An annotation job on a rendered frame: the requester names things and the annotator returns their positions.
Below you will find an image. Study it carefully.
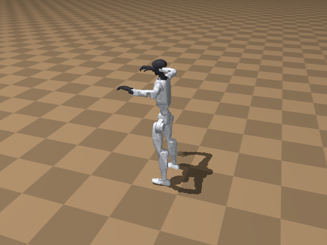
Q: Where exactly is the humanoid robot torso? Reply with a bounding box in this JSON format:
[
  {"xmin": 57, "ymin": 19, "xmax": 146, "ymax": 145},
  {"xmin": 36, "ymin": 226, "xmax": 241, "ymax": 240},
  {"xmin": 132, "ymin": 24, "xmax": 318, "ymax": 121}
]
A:
[{"xmin": 154, "ymin": 76, "xmax": 171, "ymax": 125}]

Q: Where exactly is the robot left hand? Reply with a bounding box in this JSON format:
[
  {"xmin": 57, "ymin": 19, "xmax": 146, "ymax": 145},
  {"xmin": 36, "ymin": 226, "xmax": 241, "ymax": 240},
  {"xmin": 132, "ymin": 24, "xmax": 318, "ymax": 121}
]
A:
[{"xmin": 117, "ymin": 86, "xmax": 133, "ymax": 94}]

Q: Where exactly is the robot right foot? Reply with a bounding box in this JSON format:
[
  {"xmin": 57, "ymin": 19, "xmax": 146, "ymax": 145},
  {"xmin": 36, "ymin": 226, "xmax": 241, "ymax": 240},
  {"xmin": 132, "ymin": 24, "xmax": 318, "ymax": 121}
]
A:
[{"xmin": 168, "ymin": 162, "xmax": 180, "ymax": 169}]

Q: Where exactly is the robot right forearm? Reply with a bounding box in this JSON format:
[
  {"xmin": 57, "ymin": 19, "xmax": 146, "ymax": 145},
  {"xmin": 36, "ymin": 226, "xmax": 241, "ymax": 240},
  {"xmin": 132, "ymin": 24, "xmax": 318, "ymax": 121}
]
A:
[{"xmin": 159, "ymin": 67, "xmax": 176, "ymax": 74}]

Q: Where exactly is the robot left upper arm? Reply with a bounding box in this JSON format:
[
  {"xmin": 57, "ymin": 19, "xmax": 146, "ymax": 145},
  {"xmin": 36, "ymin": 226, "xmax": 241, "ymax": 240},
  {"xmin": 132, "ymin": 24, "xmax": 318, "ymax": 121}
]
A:
[{"xmin": 149, "ymin": 82, "xmax": 164, "ymax": 99}]

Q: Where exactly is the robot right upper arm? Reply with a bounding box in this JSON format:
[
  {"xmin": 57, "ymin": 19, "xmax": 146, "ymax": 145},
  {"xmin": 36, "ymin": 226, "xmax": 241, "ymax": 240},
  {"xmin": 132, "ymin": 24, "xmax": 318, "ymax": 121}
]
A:
[{"xmin": 165, "ymin": 71, "xmax": 177, "ymax": 79}]

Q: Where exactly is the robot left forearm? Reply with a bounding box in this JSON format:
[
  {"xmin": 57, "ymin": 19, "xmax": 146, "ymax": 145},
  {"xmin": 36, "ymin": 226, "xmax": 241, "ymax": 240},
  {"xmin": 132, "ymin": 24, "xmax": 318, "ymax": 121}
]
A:
[{"xmin": 131, "ymin": 89, "xmax": 156, "ymax": 97}]

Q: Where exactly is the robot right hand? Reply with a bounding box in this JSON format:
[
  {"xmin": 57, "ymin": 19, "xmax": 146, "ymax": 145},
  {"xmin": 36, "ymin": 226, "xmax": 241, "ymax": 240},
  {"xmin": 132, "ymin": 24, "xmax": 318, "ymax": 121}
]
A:
[{"xmin": 140, "ymin": 66, "xmax": 154, "ymax": 71}]

